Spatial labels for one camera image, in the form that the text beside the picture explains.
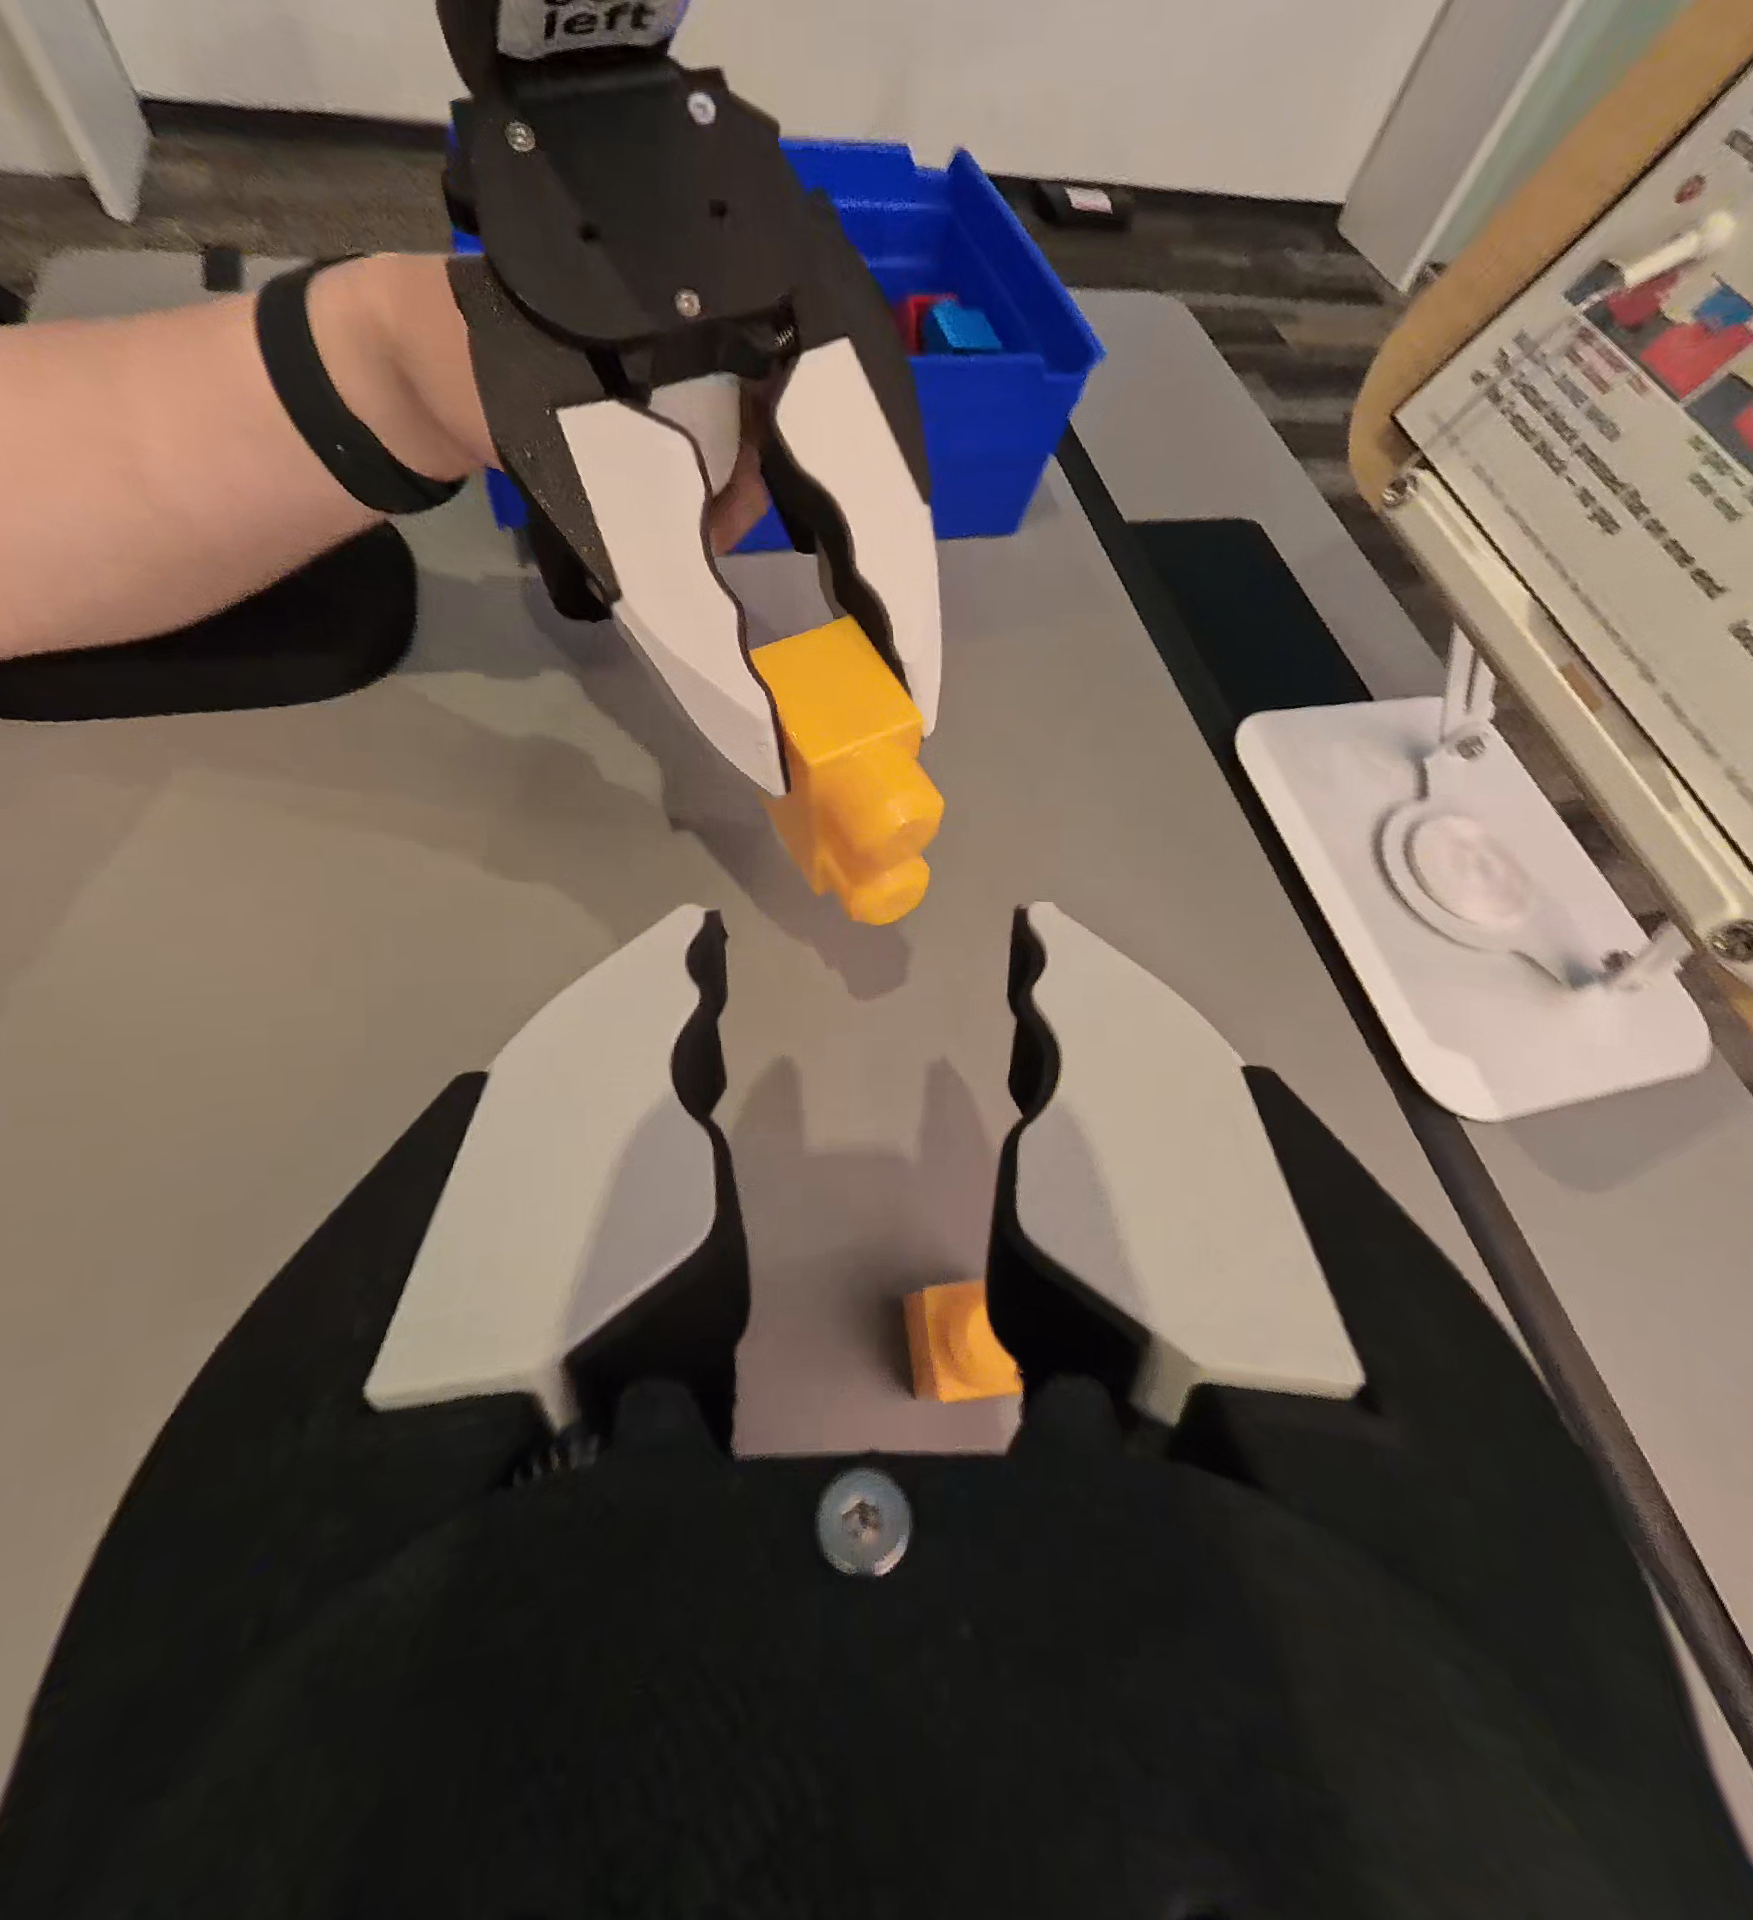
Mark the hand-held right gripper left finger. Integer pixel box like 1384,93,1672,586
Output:
363,905,750,1448

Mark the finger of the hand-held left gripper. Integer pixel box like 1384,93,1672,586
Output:
762,338,949,740
552,397,794,802

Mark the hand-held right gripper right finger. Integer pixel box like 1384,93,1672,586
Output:
988,905,1367,1448

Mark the blue plastic bin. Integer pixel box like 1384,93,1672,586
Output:
443,135,1107,544

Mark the pile of colourful toy blocks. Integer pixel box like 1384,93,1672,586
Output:
893,285,1013,359

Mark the yellow two-stud block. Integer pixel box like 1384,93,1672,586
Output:
748,618,949,926

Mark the yellow one-stud block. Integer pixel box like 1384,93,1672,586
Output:
901,1279,1025,1405

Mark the person's left forearm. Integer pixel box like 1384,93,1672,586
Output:
0,285,384,678

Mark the person's left hand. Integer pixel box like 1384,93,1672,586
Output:
308,253,501,485

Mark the white stand base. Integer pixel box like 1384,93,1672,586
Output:
1237,694,1714,1123

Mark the black desk mat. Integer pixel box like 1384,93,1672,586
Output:
1124,516,1374,715

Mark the black wristwatch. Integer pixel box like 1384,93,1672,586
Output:
252,255,466,516

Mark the black armrest pad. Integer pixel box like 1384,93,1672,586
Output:
0,523,420,725

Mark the wooden display board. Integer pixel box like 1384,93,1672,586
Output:
1347,0,1753,1119

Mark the metal poster bracket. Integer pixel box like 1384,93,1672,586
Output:
1377,630,1688,993

